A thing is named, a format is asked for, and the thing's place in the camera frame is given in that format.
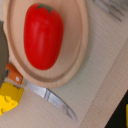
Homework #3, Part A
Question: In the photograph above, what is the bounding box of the grey teal gripper finger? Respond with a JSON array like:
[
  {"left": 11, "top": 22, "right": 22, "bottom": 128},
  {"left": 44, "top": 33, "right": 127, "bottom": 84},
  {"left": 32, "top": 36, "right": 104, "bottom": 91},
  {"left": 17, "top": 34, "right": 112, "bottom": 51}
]
[{"left": 0, "top": 21, "right": 9, "bottom": 85}]

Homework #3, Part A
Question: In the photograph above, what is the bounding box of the yellow toy cheese wedge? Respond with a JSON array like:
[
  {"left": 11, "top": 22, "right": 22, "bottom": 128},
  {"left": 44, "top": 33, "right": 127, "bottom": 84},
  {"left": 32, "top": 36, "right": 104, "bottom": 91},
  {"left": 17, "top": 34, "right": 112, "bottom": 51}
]
[{"left": 0, "top": 82, "right": 24, "bottom": 116}]

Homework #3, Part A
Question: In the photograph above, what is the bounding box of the red toy pepper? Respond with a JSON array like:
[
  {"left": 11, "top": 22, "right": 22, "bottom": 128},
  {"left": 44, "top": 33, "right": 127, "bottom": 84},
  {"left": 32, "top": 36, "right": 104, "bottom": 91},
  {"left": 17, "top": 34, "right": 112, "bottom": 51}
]
[{"left": 24, "top": 4, "right": 64, "bottom": 70}]

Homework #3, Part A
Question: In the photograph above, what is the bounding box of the yellow toy butter box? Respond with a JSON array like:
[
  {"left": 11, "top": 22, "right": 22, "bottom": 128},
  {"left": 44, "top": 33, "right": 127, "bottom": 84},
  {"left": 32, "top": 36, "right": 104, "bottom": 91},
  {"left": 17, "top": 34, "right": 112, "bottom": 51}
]
[{"left": 126, "top": 104, "right": 128, "bottom": 128}]

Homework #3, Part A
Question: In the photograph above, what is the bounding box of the round wooden plate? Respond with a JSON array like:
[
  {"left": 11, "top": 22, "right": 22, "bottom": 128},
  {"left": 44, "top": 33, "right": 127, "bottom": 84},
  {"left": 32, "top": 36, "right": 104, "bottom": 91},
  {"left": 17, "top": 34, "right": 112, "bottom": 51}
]
[{"left": 3, "top": 0, "right": 89, "bottom": 88}]

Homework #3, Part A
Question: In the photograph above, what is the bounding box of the woven beige placemat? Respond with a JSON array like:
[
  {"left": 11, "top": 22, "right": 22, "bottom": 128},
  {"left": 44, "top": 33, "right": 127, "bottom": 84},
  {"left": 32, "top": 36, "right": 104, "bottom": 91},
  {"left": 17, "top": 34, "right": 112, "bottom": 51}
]
[{"left": 0, "top": 0, "right": 128, "bottom": 128}]

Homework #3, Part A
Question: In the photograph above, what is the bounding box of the toy knife wooden handle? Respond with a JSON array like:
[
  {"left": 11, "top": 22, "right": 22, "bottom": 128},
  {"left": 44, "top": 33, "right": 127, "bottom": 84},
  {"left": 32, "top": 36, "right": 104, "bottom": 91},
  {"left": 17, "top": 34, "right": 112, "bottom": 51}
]
[{"left": 6, "top": 63, "right": 77, "bottom": 122}]

